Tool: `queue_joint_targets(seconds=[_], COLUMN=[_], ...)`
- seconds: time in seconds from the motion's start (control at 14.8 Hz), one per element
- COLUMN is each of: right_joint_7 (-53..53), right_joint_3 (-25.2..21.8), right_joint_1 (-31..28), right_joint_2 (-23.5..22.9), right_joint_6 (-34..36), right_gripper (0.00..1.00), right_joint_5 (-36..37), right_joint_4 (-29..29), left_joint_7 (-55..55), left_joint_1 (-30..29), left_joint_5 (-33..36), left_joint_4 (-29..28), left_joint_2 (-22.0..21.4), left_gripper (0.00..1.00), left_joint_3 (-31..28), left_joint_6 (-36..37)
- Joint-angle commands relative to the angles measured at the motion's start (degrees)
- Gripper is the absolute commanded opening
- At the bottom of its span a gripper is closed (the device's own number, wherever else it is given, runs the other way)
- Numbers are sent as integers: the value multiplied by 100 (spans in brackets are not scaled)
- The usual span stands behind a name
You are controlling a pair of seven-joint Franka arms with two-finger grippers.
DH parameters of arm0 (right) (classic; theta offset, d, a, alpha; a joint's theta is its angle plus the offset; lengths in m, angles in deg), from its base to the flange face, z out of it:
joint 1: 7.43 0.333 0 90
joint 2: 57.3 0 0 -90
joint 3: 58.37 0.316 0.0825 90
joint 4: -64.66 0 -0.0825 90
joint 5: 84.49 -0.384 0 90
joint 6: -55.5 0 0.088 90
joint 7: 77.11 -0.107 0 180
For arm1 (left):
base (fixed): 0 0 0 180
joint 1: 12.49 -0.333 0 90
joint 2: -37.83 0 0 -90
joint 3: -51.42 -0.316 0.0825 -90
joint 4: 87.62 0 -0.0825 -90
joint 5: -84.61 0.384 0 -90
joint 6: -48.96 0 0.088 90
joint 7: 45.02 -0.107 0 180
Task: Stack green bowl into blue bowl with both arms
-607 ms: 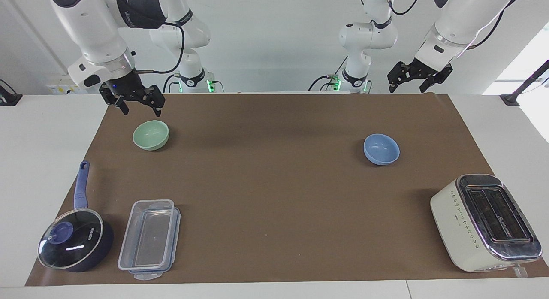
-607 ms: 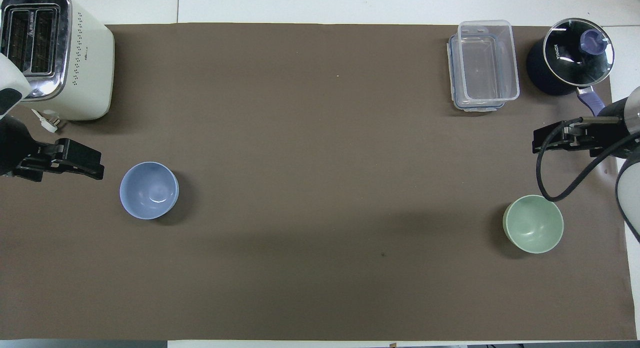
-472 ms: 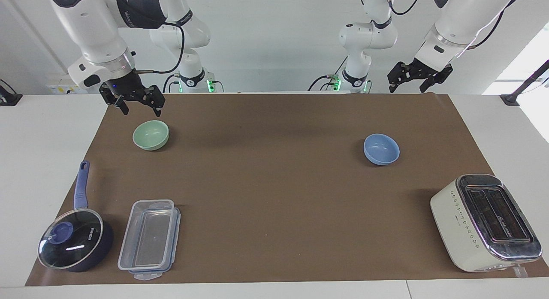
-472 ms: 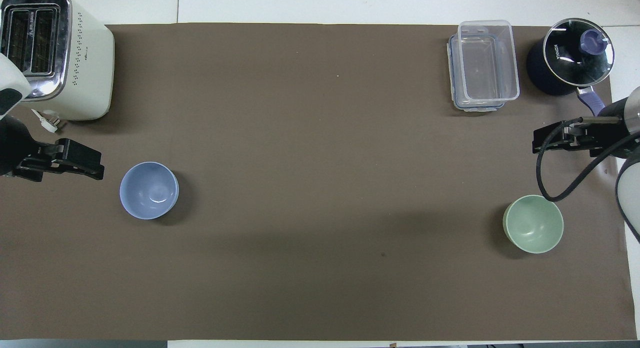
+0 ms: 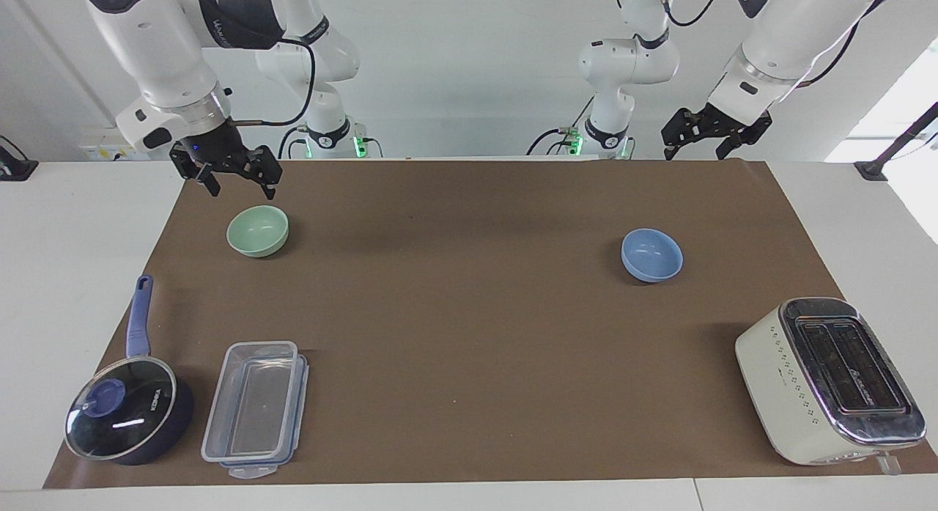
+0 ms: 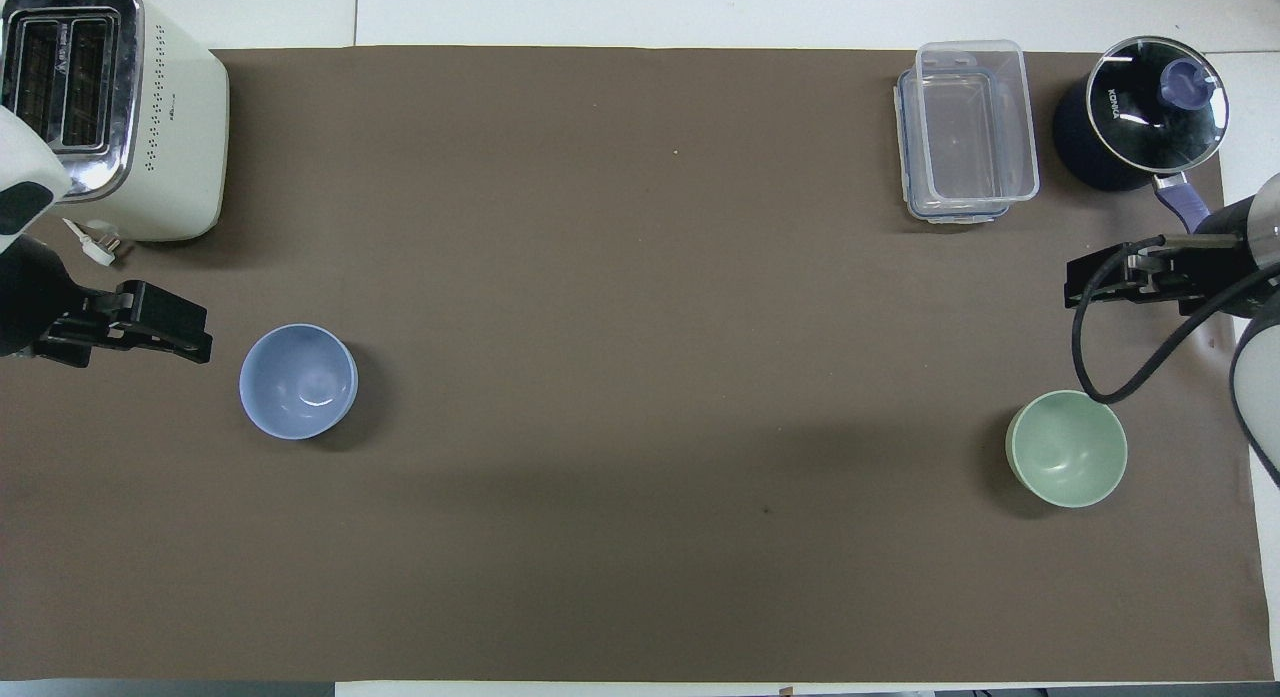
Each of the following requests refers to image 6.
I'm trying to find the black cable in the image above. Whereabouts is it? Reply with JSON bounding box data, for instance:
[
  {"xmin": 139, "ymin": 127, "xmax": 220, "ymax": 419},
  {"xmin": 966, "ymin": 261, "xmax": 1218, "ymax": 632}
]
[{"xmin": 1071, "ymin": 234, "xmax": 1280, "ymax": 405}]

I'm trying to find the dark blue pot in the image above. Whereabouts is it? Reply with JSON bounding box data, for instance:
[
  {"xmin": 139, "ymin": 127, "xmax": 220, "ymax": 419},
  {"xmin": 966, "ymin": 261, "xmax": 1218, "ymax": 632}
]
[{"xmin": 1051, "ymin": 35, "xmax": 1231, "ymax": 236}]

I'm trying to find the cream white toaster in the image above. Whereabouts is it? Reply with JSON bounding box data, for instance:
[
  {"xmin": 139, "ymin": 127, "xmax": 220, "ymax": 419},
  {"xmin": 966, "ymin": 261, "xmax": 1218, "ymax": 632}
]
[{"xmin": 0, "ymin": 0, "xmax": 232, "ymax": 244}]

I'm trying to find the blue bowl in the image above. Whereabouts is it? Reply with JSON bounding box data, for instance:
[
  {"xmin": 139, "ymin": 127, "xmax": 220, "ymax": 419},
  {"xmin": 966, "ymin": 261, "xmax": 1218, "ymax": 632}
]
[{"xmin": 238, "ymin": 323, "xmax": 360, "ymax": 441}]

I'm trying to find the white power plug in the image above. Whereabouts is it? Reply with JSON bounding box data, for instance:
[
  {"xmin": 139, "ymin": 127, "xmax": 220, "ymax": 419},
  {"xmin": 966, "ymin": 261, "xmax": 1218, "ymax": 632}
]
[{"xmin": 62, "ymin": 217, "xmax": 123, "ymax": 268}]

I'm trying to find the green bowl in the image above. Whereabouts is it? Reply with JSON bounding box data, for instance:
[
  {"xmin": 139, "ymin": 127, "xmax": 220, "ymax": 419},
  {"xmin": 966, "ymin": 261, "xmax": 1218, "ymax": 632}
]
[{"xmin": 1005, "ymin": 389, "xmax": 1129, "ymax": 509}]

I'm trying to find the clear plastic container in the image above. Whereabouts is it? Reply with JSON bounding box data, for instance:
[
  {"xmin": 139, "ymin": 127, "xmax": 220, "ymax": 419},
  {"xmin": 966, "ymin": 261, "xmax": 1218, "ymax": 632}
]
[{"xmin": 915, "ymin": 39, "xmax": 1041, "ymax": 207}]

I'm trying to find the glass lid with purple knob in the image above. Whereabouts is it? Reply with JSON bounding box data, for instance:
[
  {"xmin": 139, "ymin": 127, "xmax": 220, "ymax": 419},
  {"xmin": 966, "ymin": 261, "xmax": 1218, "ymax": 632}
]
[{"xmin": 1086, "ymin": 36, "xmax": 1230, "ymax": 174}]

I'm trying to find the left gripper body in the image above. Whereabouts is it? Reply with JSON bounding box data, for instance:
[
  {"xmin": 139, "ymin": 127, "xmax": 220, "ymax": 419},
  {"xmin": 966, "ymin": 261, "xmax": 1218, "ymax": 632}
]
[{"xmin": 0, "ymin": 234, "xmax": 109, "ymax": 369}]

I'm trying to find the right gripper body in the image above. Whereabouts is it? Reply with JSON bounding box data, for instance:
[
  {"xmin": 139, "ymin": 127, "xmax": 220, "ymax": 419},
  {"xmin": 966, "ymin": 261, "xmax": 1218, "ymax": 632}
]
[{"xmin": 1172, "ymin": 194, "xmax": 1265, "ymax": 318}]

